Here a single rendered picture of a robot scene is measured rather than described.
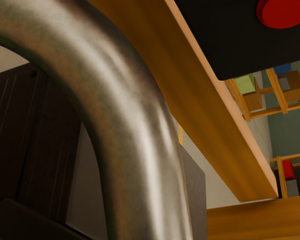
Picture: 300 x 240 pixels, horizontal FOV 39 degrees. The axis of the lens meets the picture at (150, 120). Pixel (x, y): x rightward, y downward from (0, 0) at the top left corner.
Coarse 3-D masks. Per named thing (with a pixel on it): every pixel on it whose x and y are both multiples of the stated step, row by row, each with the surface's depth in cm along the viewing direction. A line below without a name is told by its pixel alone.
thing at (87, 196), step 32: (32, 64) 41; (0, 96) 40; (32, 96) 38; (64, 96) 36; (0, 128) 38; (32, 128) 36; (64, 128) 34; (0, 160) 35; (32, 160) 34; (64, 160) 32; (96, 160) 34; (192, 160) 57; (0, 192) 33; (32, 192) 32; (64, 192) 30; (96, 192) 33; (192, 192) 54; (64, 224) 29; (96, 224) 32; (192, 224) 51
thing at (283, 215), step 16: (224, 208) 100; (240, 208) 98; (256, 208) 96; (272, 208) 94; (288, 208) 93; (208, 224) 99; (224, 224) 98; (240, 224) 96; (256, 224) 94; (272, 224) 93; (288, 224) 91
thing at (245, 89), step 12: (276, 72) 591; (288, 72) 649; (228, 84) 606; (240, 84) 621; (252, 84) 641; (276, 84) 602; (288, 84) 617; (240, 96) 637; (252, 96) 649; (276, 96) 626; (288, 96) 644; (240, 108) 655; (252, 108) 672; (276, 108) 667; (288, 108) 657
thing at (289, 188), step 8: (272, 160) 914; (280, 160) 907; (288, 160) 902; (280, 168) 893; (288, 168) 893; (280, 176) 883; (288, 176) 883; (280, 184) 874; (288, 184) 878; (296, 184) 870; (288, 192) 869; (296, 192) 861
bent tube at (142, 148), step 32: (0, 0) 14; (32, 0) 14; (64, 0) 14; (0, 32) 14; (32, 32) 14; (64, 32) 14; (96, 32) 14; (64, 64) 14; (96, 64) 14; (128, 64) 14; (96, 96) 14; (128, 96) 14; (160, 96) 14; (96, 128) 14; (128, 128) 13; (160, 128) 14; (128, 160) 13; (160, 160) 14; (128, 192) 14; (160, 192) 14; (128, 224) 14; (160, 224) 13
